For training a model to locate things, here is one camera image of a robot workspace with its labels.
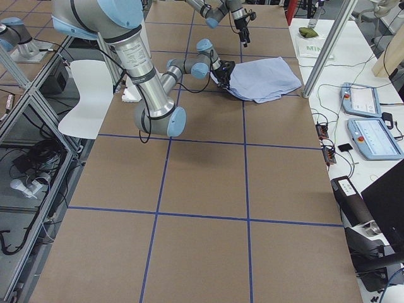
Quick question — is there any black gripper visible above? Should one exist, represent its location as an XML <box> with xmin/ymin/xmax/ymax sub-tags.
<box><xmin>211</xmin><ymin>60</ymin><xmax>235</xmax><ymax>89</ymax></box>
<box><xmin>234</xmin><ymin>11</ymin><xmax>256</xmax><ymax>47</ymax></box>

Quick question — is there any light blue striped shirt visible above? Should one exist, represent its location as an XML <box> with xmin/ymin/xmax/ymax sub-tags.
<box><xmin>227</xmin><ymin>57</ymin><xmax>302</xmax><ymax>104</ymax></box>

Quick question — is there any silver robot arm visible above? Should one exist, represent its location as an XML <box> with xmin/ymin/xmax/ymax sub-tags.
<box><xmin>52</xmin><ymin>1</ymin><xmax>235</xmax><ymax>137</ymax></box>
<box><xmin>186</xmin><ymin>0</ymin><xmax>256</xmax><ymax>47</ymax></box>

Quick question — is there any clear plastic bag green print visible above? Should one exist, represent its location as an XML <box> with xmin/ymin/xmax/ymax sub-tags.
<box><xmin>295</xmin><ymin>34</ymin><xmax>326</xmax><ymax>58</ymax></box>

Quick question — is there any olive green pouch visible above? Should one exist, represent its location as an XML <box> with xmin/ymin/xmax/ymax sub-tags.
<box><xmin>299</xmin><ymin>27</ymin><xmax>318</xmax><ymax>39</ymax></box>

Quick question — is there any orange connector board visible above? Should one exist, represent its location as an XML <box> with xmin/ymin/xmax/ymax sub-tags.
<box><xmin>315</xmin><ymin>122</ymin><xmax>330</xmax><ymax>140</ymax></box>

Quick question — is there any upper blue teach pendant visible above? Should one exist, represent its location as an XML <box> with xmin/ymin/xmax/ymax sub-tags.
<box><xmin>341</xmin><ymin>82</ymin><xmax>382</xmax><ymax>118</ymax></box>

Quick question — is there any blue teach pendant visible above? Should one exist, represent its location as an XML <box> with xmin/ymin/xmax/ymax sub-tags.
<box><xmin>347</xmin><ymin>117</ymin><xmax>403</xmax><ymax>160</ymax></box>
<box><xmin>341</xmin><ymin>82</ymin><xmax>382</xmax><ymax>118</ymax></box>

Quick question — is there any white moulded chair seat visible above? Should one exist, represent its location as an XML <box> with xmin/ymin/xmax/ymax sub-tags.
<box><xmin>58</xmin><ymin>59</ymin><xmax>114</xmax><ymax>140</ymax></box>

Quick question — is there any lower blue teach pendant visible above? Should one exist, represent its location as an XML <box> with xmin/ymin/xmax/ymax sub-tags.
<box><xmin>347</xmin><ymin>117</ymin><xmax>403</xmax><ymax>160</ymax></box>

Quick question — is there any black cylinder device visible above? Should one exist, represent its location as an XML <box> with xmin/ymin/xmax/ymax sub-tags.
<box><xmin>331</xmin><ymin>176</ymin><xmax>381</xmax><ymax>236</ymax></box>

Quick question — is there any black laptop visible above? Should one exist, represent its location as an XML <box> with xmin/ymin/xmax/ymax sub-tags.
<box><xmin>361</xmin><ymin>161</ymin><xmax>403</xmax><ymax>252</ymax></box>

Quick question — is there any white power strip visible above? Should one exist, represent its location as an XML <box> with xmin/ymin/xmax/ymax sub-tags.
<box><xmin>9</xmin><ymin>175</ymin><xmax>51</xmax><ymax>199</ymax></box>

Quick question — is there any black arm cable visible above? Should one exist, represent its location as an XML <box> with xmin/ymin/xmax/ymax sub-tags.
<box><xmin>94</xmin><ymin>37</ymin><xmax>218</xmax><ymax>145</ymax></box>

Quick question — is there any aluminium frame post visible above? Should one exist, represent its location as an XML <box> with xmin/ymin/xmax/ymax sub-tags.
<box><xmin>302</xmin><ymin>0</ymin><xmax>357</xmax><ymax>98</ymax></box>

